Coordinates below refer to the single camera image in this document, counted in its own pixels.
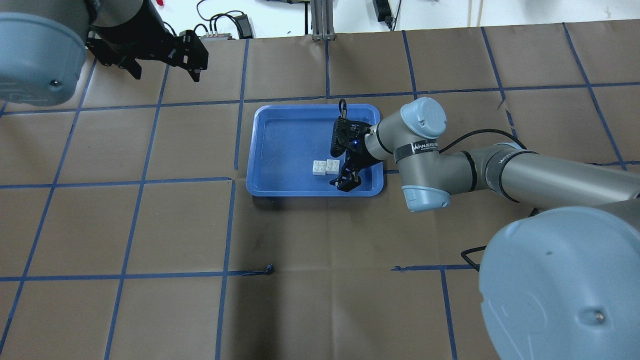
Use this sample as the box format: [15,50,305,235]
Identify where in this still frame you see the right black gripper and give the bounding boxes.
[329,116,373,193]

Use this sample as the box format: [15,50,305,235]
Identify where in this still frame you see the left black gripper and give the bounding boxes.
[86,29,210,83]

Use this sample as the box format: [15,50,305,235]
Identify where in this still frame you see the white block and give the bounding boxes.
[311,160,327,176]
[326,159,341,175]

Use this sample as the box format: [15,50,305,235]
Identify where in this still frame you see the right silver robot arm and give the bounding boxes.
[330,96,639,360]

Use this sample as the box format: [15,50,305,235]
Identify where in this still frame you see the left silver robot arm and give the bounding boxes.
[0,0,210,107]

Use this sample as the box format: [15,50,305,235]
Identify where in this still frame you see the blue plastic tray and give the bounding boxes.
[246,104,385,198]

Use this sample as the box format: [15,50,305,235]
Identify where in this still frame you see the black power adapter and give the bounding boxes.
[372,0,394,23]

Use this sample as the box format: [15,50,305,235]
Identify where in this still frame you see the aluminium frame post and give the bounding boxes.
[309,0,336,42]

